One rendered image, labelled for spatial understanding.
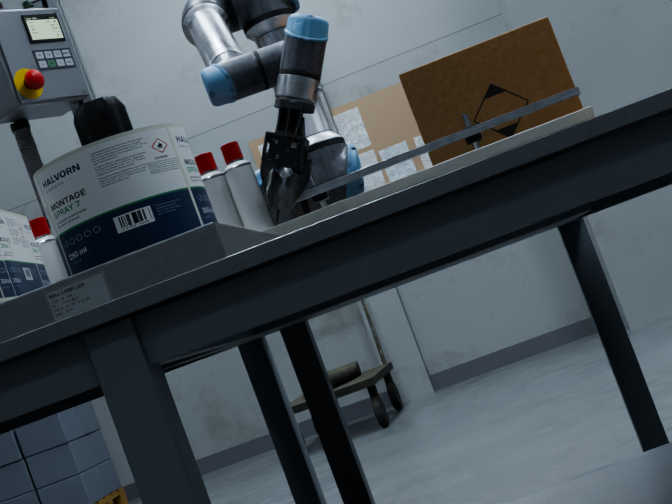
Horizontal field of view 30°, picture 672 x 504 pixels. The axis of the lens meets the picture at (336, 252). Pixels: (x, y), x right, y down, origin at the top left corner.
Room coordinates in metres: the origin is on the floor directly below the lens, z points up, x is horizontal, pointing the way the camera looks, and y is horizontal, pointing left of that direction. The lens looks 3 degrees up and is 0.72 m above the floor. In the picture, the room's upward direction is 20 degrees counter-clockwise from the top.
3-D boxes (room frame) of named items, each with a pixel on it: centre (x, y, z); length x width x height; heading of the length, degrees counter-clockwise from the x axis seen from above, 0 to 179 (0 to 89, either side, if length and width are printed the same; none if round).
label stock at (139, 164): (1.59, 0.23, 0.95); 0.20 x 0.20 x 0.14
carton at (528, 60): (2.46, -0.39, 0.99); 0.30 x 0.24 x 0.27; 84
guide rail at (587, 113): (2.18, 0.04, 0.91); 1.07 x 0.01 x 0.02; 85
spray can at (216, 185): (2.23, 0.16, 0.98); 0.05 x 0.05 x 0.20
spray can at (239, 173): (2.22, 0.11, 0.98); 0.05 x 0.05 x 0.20
